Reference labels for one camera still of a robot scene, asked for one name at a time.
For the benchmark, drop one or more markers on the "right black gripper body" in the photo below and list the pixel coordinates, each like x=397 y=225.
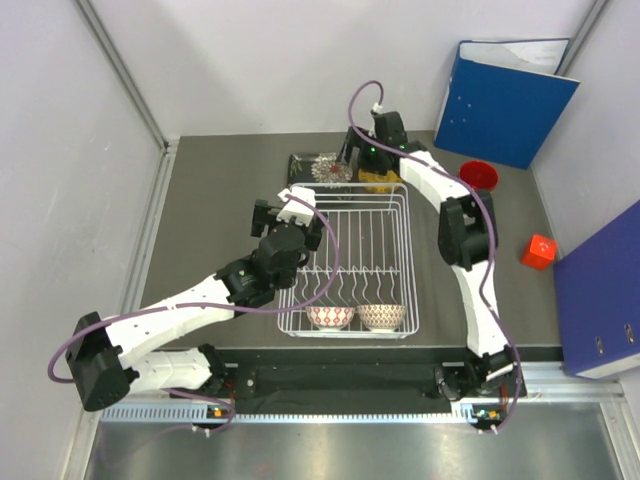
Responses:
x=369 y=154

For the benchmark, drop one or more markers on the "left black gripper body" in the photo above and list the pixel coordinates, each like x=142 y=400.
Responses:
x=266 y=216

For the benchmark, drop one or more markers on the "yellow patterned plate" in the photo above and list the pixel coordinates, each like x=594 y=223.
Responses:
x=377 y=183

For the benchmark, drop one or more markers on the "black floral rectangular tray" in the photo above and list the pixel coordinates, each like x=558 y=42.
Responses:
x=325 y=173

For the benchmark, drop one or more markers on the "black skull mug red inside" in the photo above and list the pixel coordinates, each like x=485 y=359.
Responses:
x=479 y=175

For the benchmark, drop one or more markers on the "brown patterned small bowl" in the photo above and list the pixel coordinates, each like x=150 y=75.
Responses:
x=382 y=317

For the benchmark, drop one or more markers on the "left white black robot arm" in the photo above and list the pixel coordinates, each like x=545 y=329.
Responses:
x=111 y=358

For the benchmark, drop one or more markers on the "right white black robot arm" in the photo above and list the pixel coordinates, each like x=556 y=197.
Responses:
x=467 y=242

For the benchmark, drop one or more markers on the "red patterned bowl blue inside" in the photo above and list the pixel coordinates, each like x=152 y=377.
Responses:
x=327 y=318

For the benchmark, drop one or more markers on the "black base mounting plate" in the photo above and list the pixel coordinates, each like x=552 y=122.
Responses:
x=427 y=372

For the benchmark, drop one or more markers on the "red cube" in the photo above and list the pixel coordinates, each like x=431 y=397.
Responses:
x=540 y=252

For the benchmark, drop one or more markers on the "dark blue binder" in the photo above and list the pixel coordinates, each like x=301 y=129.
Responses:
x=597 y=297

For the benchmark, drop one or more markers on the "white wire dish rack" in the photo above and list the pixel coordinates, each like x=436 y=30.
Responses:
x=376 y=265

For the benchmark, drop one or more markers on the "blue ring binder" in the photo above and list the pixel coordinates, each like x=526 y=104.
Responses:
x=503 y=99

